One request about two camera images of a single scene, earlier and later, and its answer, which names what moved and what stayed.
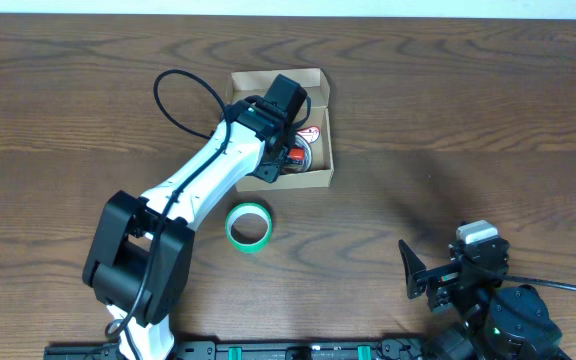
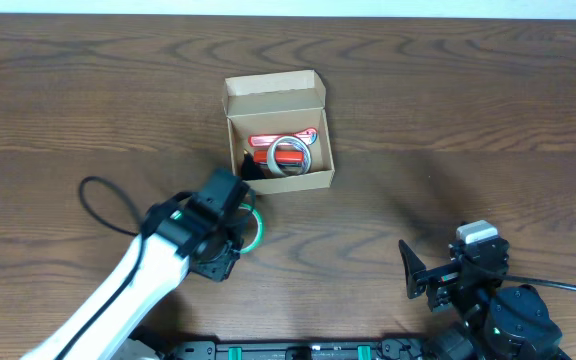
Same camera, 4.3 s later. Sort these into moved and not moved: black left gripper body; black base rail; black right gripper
Moved: black left gripper body
Not moved: black base rail; black right gripper
